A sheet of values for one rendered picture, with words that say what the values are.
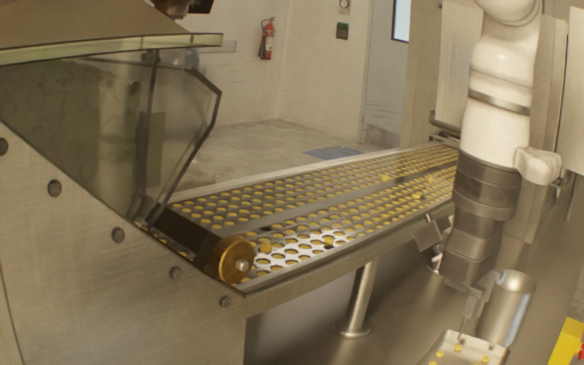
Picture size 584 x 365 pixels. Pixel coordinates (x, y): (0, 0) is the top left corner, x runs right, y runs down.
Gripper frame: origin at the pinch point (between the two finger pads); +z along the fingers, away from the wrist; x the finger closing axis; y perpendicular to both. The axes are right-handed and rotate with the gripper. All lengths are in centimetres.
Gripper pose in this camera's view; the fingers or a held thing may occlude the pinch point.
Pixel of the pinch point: (466, 330)
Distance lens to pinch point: 52.4
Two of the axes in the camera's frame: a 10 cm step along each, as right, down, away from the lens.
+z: -1.1, 9.4, 3.1
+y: -7.0, -3.0, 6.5
